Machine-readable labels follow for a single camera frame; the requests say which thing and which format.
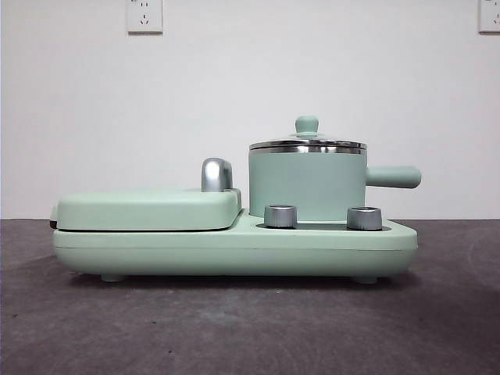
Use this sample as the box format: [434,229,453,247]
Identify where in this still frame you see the mint green griddle cover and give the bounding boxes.
[50,186,243,232]

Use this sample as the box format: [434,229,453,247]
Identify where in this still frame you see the silver control knob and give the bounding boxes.
[263,203,298,229]
[346,205,383,230]

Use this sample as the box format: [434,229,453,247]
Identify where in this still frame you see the white wall outlet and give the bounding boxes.
[478,0,500,34]
[125,0,163,35]

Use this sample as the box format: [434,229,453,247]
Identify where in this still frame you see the mint green handled pot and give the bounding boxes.
[248,145,422,220]

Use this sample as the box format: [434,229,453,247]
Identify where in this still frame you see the mint green appliance base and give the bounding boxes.
[52,208,419,283]

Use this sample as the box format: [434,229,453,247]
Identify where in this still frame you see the silver cover handle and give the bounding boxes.
[200,157,236,193]

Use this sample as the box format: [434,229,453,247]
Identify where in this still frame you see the glass lid with green knob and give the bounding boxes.
[248,115,368,154]

